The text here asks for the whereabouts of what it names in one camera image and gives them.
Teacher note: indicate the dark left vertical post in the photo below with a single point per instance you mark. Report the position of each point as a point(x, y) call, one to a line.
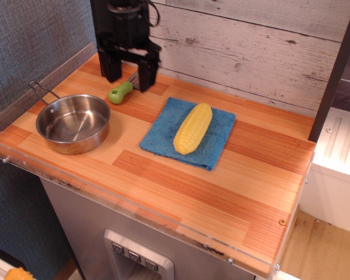
point(101, 23)

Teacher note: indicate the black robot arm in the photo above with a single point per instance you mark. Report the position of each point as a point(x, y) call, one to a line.
point(125, 4)

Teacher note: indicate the stainless steel pan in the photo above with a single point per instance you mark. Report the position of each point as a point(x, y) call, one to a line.
point(72, 124)

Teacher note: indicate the dark right vertical post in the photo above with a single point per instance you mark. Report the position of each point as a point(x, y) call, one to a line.
point(331, 88)

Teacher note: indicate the dark vertical post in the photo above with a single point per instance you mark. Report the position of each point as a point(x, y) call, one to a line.
point(331, 88)
point(101, 23)

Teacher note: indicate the yellow toy corn cob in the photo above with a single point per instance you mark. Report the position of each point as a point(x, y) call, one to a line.
point(193, 129)

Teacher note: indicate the orange object bottom left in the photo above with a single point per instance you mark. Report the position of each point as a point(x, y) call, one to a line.
point(18, 274)

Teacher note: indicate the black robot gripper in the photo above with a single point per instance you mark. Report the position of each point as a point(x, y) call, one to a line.
point(129, 37)

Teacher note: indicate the green handled grey spatula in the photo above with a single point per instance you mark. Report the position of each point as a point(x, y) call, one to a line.
point(117, 94)

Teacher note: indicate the white toy sink unit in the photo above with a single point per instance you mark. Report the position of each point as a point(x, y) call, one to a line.
point(326, 194)

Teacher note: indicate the silver toy fridge dispenser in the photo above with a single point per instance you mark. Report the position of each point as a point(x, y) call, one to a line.
point(131, 260)

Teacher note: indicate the blue cloth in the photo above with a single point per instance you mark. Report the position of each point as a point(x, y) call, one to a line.
point(159, 139)

